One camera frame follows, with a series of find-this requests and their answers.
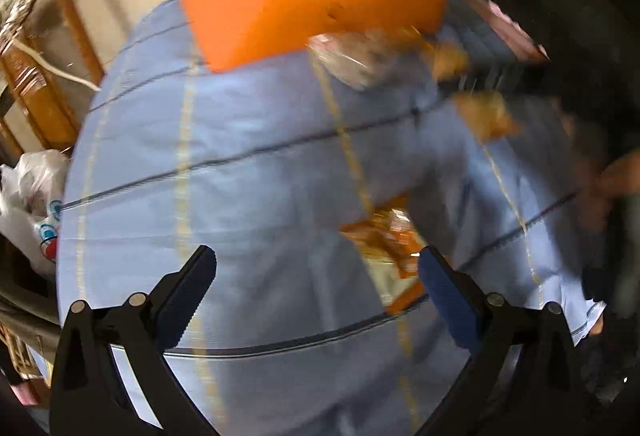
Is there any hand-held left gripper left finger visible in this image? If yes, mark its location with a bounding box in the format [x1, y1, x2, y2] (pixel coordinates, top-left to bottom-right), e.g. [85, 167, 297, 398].
[50, 243, 221, 436]

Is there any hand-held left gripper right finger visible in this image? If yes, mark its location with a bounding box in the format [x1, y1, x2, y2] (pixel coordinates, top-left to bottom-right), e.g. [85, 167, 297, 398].
[416, 243, 592, 436]

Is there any orange snack packet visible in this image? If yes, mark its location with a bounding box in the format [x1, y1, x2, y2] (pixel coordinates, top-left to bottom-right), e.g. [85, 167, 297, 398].
[339, 206, 432, 315]

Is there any orange box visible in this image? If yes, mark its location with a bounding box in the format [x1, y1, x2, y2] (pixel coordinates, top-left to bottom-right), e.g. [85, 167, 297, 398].
[180, 0, 457, 75]

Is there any person's right hand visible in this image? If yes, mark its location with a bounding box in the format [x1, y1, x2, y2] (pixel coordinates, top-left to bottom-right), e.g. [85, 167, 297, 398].
[571, 150, 640, 230]

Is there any blue striped cloth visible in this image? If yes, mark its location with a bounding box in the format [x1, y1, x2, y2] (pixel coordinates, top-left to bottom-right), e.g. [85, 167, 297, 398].
[52, 0, 608, 436]

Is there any golden bread packet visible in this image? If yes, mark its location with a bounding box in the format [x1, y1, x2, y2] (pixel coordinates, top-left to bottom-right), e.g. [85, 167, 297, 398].
[452, 90, 524, 143]
[429, 37, 472, 83]

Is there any white plastic bag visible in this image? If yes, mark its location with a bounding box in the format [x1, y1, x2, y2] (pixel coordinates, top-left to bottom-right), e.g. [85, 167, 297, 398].
[0, 148, 72, 275]

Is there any wooden chair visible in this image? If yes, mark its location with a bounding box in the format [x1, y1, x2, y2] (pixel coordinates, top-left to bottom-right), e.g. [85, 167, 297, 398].
[0, 0, 107, 158]

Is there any clear snack packet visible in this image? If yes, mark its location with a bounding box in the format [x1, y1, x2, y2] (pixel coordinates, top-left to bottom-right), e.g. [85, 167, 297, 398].
[306, 27, 432, 92]

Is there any pink cloth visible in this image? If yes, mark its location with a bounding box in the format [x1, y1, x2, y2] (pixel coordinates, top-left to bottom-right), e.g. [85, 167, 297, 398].
[452, 0, 552, 65]

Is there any white cable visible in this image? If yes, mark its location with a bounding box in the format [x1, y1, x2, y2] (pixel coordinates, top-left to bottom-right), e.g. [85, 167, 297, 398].
[12, 38, 103, 93]

